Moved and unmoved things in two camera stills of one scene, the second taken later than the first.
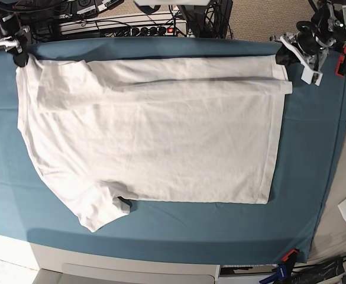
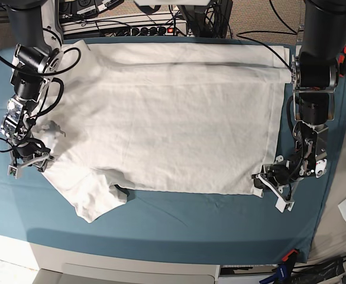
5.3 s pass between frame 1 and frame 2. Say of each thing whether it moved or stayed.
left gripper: moved
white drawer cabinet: stayed
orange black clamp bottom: stayed
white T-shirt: moved
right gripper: moved
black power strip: stayed
